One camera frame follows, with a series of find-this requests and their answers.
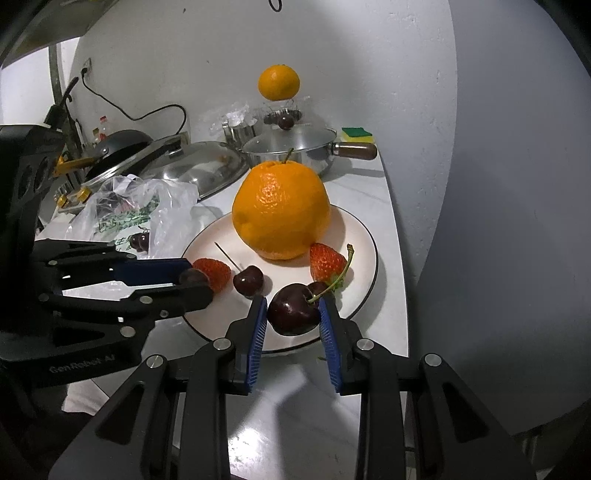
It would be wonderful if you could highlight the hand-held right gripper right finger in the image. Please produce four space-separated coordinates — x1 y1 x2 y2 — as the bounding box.
318 295 539 480

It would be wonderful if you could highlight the clear printed plastic bag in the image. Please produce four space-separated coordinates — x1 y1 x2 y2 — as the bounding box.
65 174 218 259

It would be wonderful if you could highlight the dark vertical pipe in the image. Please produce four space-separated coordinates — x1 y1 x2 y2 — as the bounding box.
47 44 65 109

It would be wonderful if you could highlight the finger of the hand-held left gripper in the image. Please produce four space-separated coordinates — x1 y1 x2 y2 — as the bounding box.
34 237 195 287
39 277 215 354

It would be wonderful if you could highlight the black umbrella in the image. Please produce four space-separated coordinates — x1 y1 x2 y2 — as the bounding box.
44 76 79 162

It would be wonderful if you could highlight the white plate with dark rim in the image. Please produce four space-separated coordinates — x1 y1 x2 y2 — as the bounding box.
180 203 379 354

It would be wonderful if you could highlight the glass jar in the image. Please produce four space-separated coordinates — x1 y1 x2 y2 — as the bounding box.
263 97 310 127

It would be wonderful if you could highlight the small orange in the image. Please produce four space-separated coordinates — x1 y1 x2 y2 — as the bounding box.
257 65 301 101

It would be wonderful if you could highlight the black wok with wooden handle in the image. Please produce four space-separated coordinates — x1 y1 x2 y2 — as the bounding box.
58 130 154 181

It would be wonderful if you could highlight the red strawberry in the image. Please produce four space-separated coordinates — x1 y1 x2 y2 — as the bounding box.
191 257 232 294
308 242 349 289

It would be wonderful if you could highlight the black cooker power cable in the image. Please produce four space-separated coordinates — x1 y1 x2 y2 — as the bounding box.
81 69 188 139

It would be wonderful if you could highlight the yellow and green sponge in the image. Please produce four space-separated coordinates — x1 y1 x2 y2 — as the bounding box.
341 126 374 144

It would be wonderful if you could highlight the crumpled clear plastic bag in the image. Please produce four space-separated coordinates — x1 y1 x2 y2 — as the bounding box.
205 104 259 139

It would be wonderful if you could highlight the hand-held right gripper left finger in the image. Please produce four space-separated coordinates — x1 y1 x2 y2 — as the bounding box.
48 295 269 480

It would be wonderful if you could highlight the saucepan lid with dark knob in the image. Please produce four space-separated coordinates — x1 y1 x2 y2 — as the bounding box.
242 113 338 153

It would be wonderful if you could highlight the large orange with stem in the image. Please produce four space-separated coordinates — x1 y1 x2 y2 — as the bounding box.
232 148 331 261

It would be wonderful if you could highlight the silver induction cooker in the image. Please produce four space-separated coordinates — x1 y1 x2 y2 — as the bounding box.
54 131 191 215

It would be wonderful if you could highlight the grey refrigerator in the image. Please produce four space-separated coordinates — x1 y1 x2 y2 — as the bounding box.
406 0 591 416

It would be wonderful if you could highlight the steel saucepan with wooden handle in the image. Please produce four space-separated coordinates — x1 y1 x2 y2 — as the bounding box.
241 131 378 178

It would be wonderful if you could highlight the steel cup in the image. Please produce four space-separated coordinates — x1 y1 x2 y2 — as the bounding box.
222 117 257 146

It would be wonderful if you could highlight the large steel pot lid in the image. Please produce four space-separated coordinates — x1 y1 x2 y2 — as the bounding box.
139 140 250 201

